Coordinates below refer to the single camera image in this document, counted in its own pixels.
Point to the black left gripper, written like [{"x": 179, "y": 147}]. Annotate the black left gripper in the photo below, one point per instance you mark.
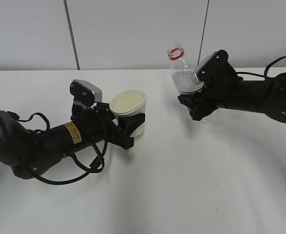
[{"x": 97, "y": 124}]

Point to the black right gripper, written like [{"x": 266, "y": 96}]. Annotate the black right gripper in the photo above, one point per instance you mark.
[{"x": 204, "y": 103}]

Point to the white paper cup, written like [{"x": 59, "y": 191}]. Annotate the white paper cup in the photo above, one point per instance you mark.
[{"x": 130, "y": 104}]

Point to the clear water bottle red label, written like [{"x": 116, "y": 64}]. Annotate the clear water bottle red label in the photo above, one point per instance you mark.
[{"x": 182, "y": 73}]

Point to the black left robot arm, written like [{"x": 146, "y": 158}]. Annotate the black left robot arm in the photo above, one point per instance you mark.
[{"x": 31, "y": 153}]

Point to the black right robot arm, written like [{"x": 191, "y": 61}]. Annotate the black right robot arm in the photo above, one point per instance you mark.
[{"x": 266, "y": 97}]

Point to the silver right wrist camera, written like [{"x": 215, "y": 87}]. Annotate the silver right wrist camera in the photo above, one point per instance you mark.
[{"x": 212, "y": 66}]

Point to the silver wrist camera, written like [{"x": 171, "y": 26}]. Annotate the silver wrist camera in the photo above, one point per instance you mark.
[
  {"x": 85, "y": 94},
  {"x": 212, "y": 66}
]

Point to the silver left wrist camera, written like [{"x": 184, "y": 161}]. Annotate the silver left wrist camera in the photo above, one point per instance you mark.
[{"x": 85, "y": 94}]

